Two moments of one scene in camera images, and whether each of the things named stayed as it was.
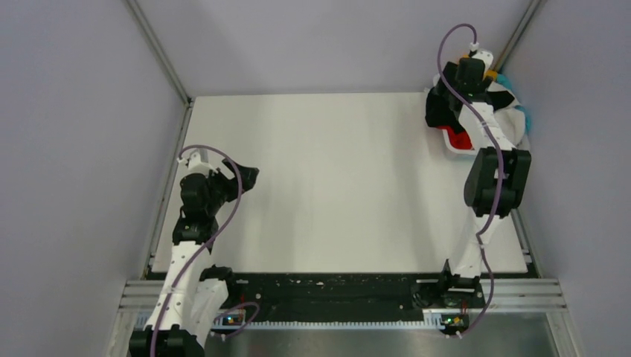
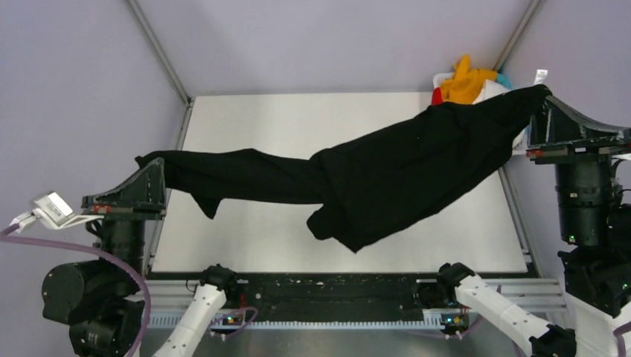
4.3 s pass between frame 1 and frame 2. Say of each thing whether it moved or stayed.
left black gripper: moved
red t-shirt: moved
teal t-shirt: stayed
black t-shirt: moved
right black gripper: moved
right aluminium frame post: stayed
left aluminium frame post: stayed
